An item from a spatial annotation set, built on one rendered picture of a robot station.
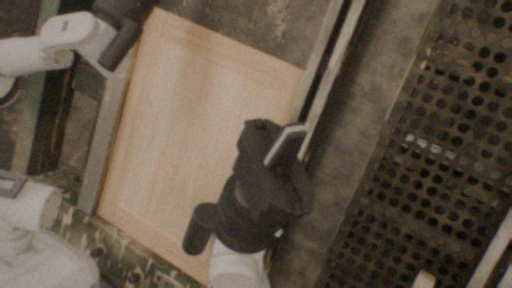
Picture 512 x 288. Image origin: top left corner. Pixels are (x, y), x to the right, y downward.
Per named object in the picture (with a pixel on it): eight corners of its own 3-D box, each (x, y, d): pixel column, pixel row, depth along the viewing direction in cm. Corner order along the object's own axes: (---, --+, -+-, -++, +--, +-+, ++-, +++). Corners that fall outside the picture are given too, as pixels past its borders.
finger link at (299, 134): (310, 126, 48) (290, 160, 53) (282, 130, 47) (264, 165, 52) (316, 139, 48) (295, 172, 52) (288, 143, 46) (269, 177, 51)
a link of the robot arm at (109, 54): (125, 26, 99) (92, 71, 96) (91, -12, 90) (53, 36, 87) (165, 41, 93) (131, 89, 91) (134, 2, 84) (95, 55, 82)
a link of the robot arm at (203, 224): (282, 251, 60) (257, 284, 69) (282, 178, 66) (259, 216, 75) (191, 238, 57) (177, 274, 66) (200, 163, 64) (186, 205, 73)
